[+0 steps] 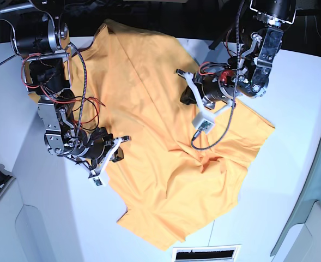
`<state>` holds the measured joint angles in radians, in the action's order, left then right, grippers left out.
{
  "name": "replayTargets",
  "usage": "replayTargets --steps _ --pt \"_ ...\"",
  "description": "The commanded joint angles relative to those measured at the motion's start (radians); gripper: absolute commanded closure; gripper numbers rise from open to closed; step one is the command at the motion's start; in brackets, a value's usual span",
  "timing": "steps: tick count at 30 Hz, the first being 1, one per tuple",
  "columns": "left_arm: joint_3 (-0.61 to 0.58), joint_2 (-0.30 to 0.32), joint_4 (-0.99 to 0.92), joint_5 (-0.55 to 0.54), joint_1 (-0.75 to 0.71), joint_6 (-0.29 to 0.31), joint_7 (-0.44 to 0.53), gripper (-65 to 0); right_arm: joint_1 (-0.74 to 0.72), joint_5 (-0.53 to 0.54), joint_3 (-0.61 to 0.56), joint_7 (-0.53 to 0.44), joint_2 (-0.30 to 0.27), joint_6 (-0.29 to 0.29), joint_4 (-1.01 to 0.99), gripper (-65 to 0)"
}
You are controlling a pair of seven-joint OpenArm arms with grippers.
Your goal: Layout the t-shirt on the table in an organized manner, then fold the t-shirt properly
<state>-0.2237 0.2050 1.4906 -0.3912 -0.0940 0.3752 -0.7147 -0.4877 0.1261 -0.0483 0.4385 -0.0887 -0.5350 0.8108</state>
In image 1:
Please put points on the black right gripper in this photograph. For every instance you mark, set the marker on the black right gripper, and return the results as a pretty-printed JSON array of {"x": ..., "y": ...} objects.
[{"x": 96, "y": 148}]

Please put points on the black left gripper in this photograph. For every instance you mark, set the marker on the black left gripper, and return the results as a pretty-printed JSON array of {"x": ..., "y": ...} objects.
[{"x": 211, "y": 89}]

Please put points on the yellow t-shirt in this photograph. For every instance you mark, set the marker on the yellow t-shirt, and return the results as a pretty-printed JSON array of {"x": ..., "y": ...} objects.
[{"x": 171, "y": 188}]

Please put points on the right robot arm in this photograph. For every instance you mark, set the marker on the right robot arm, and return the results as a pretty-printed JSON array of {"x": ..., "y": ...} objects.
[{"x": 40, "y": 37}]

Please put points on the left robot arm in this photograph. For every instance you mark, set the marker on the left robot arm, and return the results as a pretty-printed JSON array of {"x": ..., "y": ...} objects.
[{"x": 258, "y": 28}]

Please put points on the white vent grille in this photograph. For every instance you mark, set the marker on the white vent grille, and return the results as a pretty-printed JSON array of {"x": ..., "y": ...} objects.
[{"x": 210, "y": 253}]

